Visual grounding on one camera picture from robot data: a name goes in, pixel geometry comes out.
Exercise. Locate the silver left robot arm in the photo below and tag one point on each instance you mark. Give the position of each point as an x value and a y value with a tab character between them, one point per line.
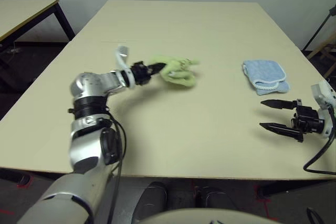
89	85

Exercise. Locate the green towel with white trim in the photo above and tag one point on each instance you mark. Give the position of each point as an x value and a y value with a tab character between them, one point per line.
178	74

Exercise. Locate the folded blue towel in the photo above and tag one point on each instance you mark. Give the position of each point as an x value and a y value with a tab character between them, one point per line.
265	70

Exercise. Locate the beige robot torso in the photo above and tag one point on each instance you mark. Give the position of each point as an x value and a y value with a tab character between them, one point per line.
204	217

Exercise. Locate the beige side table black frame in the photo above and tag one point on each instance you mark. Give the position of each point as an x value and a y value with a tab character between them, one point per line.
23	11

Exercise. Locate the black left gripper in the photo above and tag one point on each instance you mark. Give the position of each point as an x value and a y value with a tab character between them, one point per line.
140	73

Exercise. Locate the dark robot right foot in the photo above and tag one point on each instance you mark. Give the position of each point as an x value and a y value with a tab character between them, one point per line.
215	197

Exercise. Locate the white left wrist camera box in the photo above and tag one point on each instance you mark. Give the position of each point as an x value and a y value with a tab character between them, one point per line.
122	51

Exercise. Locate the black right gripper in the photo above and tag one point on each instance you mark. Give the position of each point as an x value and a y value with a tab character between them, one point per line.
308	120

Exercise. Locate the black tripod stand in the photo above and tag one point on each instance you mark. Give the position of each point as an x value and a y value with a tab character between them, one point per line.
319	31

